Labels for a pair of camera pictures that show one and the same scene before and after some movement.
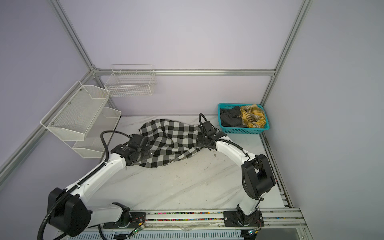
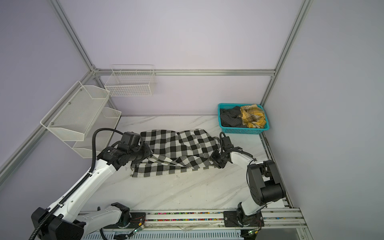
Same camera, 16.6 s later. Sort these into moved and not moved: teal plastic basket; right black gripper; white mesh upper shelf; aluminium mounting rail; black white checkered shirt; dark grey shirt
Moved: right black gripper; black white checkered shirt
Not moved: dark grey shirt; white mesh upper shelf; aluminium mounting rail; teal plastic basket
